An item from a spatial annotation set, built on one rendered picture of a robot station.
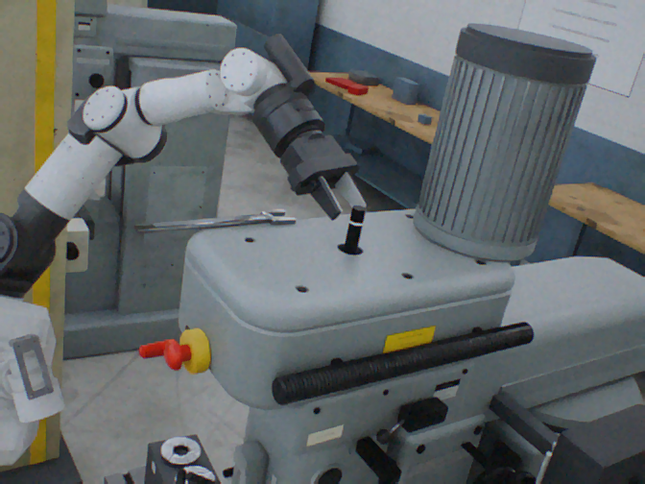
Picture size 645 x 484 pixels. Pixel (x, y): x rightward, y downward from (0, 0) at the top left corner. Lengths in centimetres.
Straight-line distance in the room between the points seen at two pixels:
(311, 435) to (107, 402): 278
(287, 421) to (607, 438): 45
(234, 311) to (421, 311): 27
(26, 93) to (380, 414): 184
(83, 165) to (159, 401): 262
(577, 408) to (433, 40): 588
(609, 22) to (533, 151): 484
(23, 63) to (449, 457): 187
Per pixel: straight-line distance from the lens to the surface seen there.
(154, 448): 177
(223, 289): 92
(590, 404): 152
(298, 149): 103
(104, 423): 363
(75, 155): 125
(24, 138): 265
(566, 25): 612
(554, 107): 108
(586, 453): 108
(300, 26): 843
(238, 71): 109
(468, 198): 109
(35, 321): 128
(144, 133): 124
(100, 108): 122
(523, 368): 131
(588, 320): 141
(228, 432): 363
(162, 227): 101
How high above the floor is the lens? 232
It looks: 24 degrees down
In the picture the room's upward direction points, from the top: 11 degrees clockwise
